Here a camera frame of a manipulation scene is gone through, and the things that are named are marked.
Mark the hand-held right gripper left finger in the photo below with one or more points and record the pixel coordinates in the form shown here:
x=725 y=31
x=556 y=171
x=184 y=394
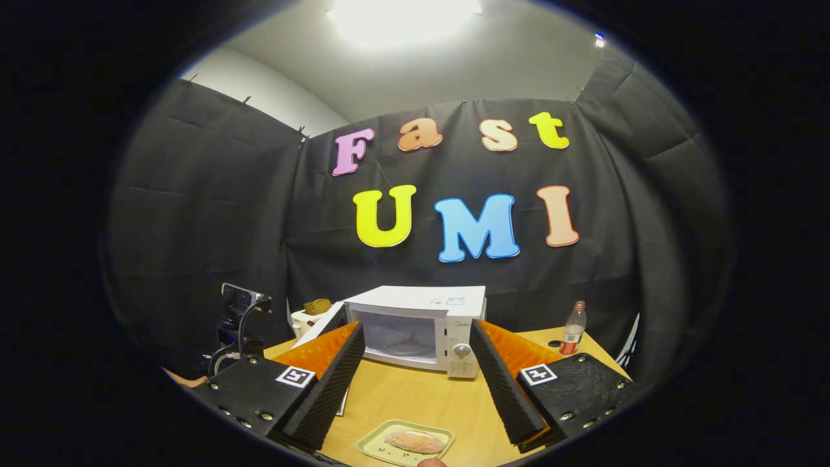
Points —
x=327 y=389

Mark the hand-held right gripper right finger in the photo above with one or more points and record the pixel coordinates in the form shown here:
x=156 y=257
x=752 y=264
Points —
x=502 y=389

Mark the breaded food patty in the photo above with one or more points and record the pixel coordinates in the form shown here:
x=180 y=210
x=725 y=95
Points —
x=415 y=442

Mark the white microwave oven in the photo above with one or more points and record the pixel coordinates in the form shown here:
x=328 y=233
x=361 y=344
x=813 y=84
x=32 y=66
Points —
x=421 y=301

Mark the white toaster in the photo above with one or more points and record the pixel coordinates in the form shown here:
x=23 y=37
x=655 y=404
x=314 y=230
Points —
x=301 y=323

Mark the pale green tray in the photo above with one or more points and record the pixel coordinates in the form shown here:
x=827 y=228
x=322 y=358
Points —
x=373 y=447

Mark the black backdrop cloth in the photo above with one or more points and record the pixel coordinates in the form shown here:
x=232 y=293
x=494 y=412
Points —
x=207 y=227

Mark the brown bread slice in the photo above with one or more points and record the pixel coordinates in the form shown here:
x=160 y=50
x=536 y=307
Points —
x=318 y=307

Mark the clear bottle with red label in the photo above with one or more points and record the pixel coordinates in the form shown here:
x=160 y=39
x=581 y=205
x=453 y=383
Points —
x=573 y=331

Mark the white board panel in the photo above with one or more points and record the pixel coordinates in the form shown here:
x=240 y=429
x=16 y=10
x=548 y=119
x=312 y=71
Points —
x=629 y=344

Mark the large ceiling light panel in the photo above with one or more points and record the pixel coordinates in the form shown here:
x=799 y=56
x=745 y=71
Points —
x=402 y=19

